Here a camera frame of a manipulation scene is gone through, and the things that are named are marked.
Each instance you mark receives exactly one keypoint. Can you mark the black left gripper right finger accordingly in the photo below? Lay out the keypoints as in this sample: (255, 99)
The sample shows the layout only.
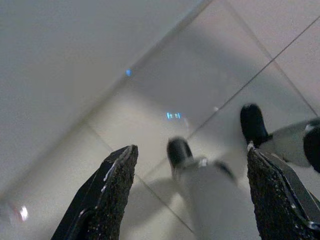
(272, 200)

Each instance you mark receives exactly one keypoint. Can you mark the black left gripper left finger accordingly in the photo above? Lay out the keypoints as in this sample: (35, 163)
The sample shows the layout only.
(110, 195)

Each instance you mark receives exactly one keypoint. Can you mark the black robot right foot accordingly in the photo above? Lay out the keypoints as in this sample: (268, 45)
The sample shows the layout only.
(252, 123)

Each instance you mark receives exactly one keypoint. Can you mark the black robot foot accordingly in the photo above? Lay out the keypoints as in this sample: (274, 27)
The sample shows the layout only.
(252, 123)
(178, 151)

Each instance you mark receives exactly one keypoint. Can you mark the black robot left foot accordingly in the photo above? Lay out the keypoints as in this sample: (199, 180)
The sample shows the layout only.
(178, 151)

